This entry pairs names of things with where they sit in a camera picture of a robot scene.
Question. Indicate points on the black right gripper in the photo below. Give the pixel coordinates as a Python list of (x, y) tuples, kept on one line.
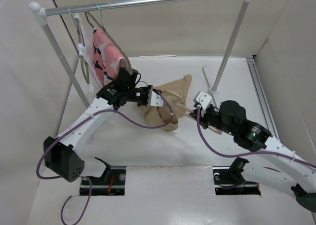
[(203, 114)]

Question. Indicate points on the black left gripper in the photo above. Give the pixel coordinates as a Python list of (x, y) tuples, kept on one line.
[(146, 89)]

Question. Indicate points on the beige t shirt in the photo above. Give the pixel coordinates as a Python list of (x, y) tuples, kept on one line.
[(167, 116)]

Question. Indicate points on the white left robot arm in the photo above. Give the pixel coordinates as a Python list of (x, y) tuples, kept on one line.
[(62, 154)]

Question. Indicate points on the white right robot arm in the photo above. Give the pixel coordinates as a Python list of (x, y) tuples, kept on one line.
[(266, 160)]

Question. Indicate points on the white garment on hanger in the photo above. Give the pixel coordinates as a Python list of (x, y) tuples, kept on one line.
[(94, 80)]

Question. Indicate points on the pink patterned shirt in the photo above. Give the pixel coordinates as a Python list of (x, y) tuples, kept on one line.
[(106, 57)]

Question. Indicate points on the grey hanger with pink shirt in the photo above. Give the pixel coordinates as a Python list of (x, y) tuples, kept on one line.
[(125, 62)]

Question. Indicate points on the white clothes rack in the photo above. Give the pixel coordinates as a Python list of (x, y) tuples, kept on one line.
[(41, 15)]

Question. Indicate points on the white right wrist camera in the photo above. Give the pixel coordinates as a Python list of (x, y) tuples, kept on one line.
[(203, 100)]

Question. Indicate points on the aluminium rail right side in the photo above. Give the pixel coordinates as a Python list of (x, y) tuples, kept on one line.
[(263, 102)]

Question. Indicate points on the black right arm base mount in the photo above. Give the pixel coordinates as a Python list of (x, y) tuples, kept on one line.
[(228, 180)]

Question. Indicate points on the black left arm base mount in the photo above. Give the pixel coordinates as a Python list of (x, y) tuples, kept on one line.
[(111, 183)]

